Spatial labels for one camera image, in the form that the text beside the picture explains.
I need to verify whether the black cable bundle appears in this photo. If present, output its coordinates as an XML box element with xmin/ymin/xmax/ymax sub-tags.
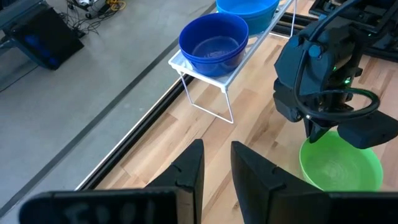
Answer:
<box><xmin>58</xmin><ymin>0</ymin><xmax>127</xmax><ymax>35</ymax></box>

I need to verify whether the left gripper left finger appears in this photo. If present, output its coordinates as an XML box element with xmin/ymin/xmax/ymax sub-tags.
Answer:
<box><xmin>18</xmin><ymin>138</ymin><xmax>206</xmax><ymax>224</ymax></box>

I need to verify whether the black floor case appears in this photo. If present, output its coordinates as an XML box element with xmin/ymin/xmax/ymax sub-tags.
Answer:
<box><xmin>0</xmin><ymin>0</ymin><xmax>85</xmax><ymax>71</ymax></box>

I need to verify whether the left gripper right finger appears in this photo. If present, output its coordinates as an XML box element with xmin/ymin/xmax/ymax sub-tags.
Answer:
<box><xmin>230</xmin><ymin>140</ymin><xmax>398</xmax><ymax>224</ymax></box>

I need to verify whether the white wire rack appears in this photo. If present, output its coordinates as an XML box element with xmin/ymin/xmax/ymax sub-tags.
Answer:
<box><xmin>167</xmin><ymin>0</ymin><xmax>298</xmax><ymax>124</ymax></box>

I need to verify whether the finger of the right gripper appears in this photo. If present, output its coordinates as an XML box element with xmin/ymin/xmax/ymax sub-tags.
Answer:
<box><xmin>303</xmin><ymin>119</ymin><xmax>330</xmax><ymax>144</ymax></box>

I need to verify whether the black aluminium frame rail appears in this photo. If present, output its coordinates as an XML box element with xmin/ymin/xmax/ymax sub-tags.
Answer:
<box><xmin>74</xmin><ymin>11</ymin><xmax>313</xmax><ymax>191</ymax></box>

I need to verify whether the yellow cable coil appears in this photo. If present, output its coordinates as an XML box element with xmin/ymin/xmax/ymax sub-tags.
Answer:
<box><xmin>105</xmin><ymin>0</ymin><xmax>127</xmax><ymax>12</ymax></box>

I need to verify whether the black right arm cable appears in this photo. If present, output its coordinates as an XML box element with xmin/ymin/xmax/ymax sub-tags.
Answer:
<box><xmin>294</xmin><ymin>0</ymin><xmax>381</xmax><ymax>123</ymax></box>

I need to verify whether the purple mini bowl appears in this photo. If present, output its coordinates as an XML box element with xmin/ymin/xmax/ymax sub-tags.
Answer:
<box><xmin>178</xmin><ymin>12</ymin><xmax>249</xmax><ymax>68</ymax></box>
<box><xmin>180</xmin><ymin>46</ymin><xmax>249</xmax><ymax>78</ymax></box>

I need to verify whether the green mini bowl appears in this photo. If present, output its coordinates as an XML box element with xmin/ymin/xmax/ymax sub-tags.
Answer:
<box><xmin>298</xmin><ymin>129</ymin><xmax>384</xmax><ymax>192</ymax></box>

